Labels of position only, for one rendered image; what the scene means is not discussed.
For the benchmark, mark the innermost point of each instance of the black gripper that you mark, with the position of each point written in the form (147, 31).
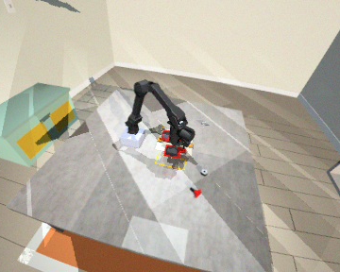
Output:
(171, 150)

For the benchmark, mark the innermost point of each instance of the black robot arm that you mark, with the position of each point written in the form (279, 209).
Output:
(174, 113)

